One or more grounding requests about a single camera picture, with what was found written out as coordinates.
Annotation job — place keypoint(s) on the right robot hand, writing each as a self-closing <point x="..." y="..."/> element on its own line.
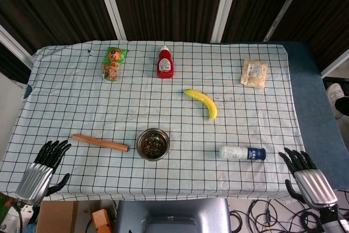
<point x="313" y="184"/>

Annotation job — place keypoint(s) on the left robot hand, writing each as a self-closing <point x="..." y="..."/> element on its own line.
<point x="36" y="179"/>

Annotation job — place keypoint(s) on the wooden rolling pin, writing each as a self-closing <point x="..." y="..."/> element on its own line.
<point x="101" y="143"/>

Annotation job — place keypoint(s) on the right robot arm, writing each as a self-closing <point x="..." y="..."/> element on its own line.
<point x="334" y="220"/>

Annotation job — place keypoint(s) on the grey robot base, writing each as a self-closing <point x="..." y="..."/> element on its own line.
<point x="171" y="215"/>

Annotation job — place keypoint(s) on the steel bowl with dark food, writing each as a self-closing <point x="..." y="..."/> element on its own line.
<point x="153" y="144"/>

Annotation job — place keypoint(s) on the cardboard box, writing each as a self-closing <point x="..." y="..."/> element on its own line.
<point x="56" y="216"/>

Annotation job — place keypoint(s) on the orange box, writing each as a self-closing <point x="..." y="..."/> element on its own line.
<point x="101" y="220"/>

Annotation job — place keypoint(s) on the white bottle with blue cap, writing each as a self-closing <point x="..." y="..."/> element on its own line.
<point x="240" y="153"/>

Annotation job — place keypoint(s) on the white sneaker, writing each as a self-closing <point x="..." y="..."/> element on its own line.
<point x="334" y="98"/>

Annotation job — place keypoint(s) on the beige food packet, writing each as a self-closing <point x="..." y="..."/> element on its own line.
<point x="254" y="73"/>

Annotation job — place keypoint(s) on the yellow banana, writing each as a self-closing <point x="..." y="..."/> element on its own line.
<point x="203" y="102"/>

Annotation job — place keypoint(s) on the green snack packet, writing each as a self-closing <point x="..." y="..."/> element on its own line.
<point x="112" y="64"/>

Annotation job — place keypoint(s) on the checkered tablecloth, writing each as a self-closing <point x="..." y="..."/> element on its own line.
<point x="163" y="94"/>

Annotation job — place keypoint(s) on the red ketchup bottle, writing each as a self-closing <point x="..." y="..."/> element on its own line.
<point x="165" y="63"/>

